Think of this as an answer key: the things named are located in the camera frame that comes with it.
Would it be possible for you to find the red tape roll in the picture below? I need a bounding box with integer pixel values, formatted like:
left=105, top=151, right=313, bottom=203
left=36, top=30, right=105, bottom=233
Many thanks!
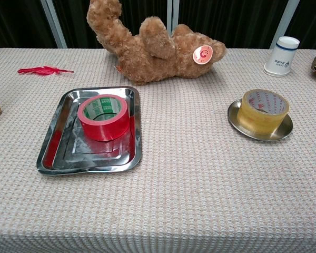
left=77, top=94, right=131, bottom=142

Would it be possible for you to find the brown teddy bear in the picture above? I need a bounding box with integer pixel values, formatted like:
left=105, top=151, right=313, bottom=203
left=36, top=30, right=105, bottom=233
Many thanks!
left=86, top=0, right=227, bottom=85

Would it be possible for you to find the yellow transparent tape roll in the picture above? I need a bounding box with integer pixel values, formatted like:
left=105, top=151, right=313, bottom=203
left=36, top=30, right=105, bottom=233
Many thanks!
left=237, top=89, right=290, bottom=135

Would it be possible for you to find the round steel plate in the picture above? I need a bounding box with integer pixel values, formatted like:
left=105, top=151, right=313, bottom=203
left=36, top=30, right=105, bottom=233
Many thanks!
left=227, top=99, right=294, bottom=142

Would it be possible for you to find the red feather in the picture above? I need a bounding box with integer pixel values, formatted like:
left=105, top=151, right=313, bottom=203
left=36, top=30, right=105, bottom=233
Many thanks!
left=17, top=66, right=74, bottom=76

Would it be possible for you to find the black pleated curtain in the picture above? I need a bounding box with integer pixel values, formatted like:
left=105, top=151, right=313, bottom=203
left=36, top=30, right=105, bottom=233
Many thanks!
left=284, top=0, right=316, bottom=50
left=52, top=0, right=169, bottom=49
left=177, top=0, right=289, bottom=49
left=0, top=0, right=55, bottom=51

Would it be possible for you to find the white frame post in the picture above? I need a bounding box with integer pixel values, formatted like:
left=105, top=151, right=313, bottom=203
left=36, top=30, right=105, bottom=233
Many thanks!
left=166, top=0, right=180, bottom=35
left=270, top=0, right=301, bottom=50
left=40, top=0, right=68, bottom=49

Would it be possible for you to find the round pink bear tag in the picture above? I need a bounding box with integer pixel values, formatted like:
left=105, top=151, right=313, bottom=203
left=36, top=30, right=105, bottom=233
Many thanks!
left=192, top=44, right=213, bottom=65

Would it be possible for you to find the rectangular steel tray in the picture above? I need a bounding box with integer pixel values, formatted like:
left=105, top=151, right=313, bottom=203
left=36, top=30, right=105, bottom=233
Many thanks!
left=36, top=86, right=143, bottom=176

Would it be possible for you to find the beige woven tablecloth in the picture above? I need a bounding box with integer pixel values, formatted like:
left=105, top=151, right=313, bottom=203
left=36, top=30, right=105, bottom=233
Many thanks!
left=0, top=48, right=316, bottom=253

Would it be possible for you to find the white paper cup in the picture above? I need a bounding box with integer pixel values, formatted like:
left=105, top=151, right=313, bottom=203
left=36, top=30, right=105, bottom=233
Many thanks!
left=263, top=36, right=300, bottom=77

